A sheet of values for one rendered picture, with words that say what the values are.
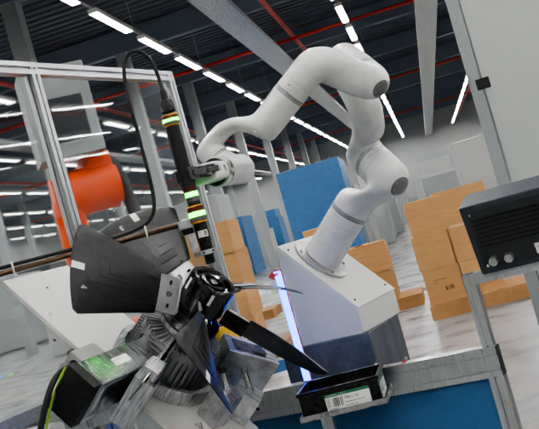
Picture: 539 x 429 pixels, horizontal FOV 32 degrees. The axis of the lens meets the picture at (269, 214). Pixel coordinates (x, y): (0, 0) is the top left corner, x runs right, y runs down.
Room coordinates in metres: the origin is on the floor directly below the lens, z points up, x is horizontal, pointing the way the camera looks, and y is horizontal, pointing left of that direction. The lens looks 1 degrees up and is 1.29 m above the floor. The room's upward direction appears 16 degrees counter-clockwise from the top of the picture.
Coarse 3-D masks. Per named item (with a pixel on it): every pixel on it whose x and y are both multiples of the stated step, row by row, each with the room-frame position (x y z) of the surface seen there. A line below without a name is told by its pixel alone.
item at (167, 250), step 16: (160, 208) 2.53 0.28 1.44; (112, 224) 2.47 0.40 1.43; (128, 224) 2.47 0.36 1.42; (160, 224) 2.47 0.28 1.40; (144, 240) 2.43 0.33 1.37; (160, 240) 2.43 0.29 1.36; (176, 240) 2.43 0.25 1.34; (144, 256) 2.40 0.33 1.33; (160, 256) 2.40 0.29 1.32; (176, 256) 2.39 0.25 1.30
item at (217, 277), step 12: (192, 276) 2.25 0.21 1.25; (204, 276) 2.28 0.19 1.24; (216, 276) 2.32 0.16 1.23; (192, 288) 2.25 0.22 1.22; (204, 288) 2.23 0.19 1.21; (216, 288) 2.26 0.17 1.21; (228, 288) 2.31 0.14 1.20; (180, 300) 2.28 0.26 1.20; (192, 300) 2.25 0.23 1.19; (204, 300) 2.24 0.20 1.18; (216, 300) 2.24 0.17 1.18; (228, 300) 2.27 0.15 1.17; (180, 312) 2.29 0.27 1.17; (192, 312) 2.26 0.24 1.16; (204, 312) 2.25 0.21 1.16; (216, 312) 2.27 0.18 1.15; (180, 324) 2.26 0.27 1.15; (216, 324) 2.34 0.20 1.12
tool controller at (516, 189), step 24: (480, 192) 2.45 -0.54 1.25; (504, 192) 2.37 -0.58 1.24; (528, 192) 2.32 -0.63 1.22; (480, 216) 2.38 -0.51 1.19; (504, 216) 2.36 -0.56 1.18; (528, 216) 2.34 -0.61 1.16; (480, 240) 2.41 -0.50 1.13; (504, 240) 2.38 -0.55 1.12; (528, 240) 2.36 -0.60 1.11; (480, 264) 2.43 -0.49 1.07; (504, 264) 2.41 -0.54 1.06
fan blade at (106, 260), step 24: (96, 240) 2.18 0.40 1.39; (96, 264) 2.15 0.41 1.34; (120, 264) 2.18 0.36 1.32; (144, 264) 2.22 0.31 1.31; (72, 288) 2.09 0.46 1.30; (96, 288) 2.13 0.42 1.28; (120, 288) 2.17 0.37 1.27; (144, 288) 2.21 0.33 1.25; (96, 312) 2.11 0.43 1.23; (120, 312) 2.16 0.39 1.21; (144, 312) 2.21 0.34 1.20
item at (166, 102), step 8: (160, 104) 2.38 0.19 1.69; (168, 104) 2.38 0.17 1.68; (168, 112) 2.41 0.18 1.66; (200, 224) 2.38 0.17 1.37; (200, 232) 2.38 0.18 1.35; (208, 232) 2.38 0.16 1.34; (200, 240) 2.38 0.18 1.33; (208, 240) 2.38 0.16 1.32; (200, 248) 2.39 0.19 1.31; (208, 248) 2.38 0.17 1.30; (208, 256) 2.38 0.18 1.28; (208, 264) 2.39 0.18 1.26
